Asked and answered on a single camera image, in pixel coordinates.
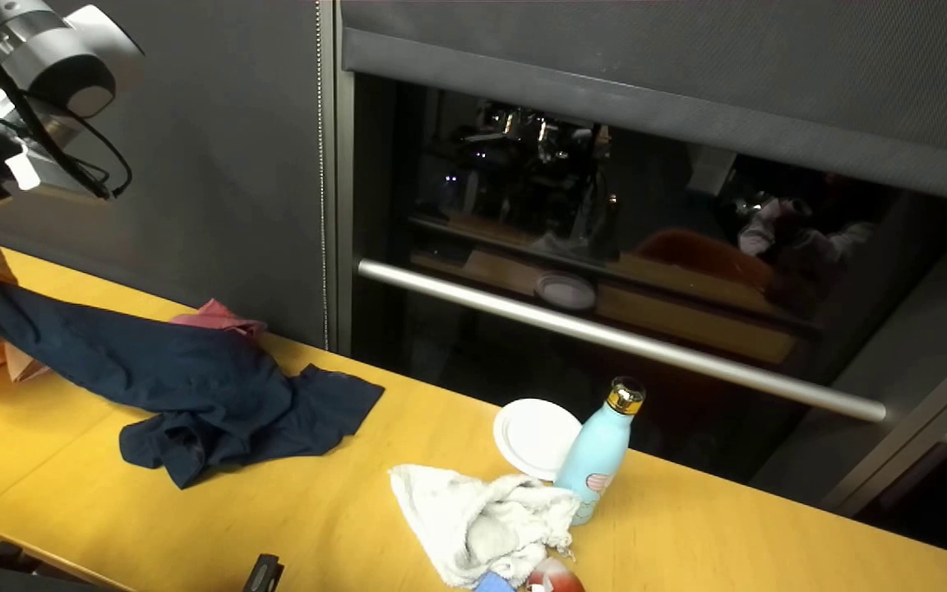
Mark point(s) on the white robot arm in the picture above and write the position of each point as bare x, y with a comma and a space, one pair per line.
50, 60

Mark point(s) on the pink shirt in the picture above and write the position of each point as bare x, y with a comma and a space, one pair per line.
215, 318

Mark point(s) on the navy blue shirt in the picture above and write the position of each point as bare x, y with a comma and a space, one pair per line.
198, 382

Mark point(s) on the white round plate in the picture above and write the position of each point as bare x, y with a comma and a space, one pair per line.
534, 435

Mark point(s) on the light blue water bottle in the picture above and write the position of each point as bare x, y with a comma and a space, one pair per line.
601, 448

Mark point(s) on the white crumpled towel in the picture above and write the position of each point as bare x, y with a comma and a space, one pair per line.
476, 520

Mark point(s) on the small blue object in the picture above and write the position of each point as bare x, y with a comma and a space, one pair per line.
492, 584

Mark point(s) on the small red object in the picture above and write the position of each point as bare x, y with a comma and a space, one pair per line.
557, 575

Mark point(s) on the silver window rail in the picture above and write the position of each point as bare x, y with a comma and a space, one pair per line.
625, 340

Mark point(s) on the grey window frame post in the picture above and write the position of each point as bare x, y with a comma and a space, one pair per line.
335, 174

